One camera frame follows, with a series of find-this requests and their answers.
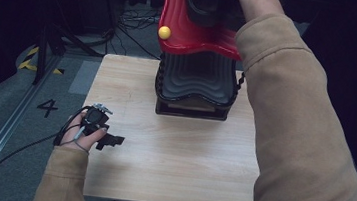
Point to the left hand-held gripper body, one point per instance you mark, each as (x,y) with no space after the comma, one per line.
(94,118)

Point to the person's left hand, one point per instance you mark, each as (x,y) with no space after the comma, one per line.
(86,141)

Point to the person's right hand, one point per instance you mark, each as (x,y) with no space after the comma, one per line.
(253,3)

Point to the black metal stand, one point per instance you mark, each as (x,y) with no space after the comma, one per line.
(42,49)

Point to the yellow and black floor tape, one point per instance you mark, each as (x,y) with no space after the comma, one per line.
(28,61)

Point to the aluminium floor rail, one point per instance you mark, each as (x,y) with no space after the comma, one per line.
(2,132)

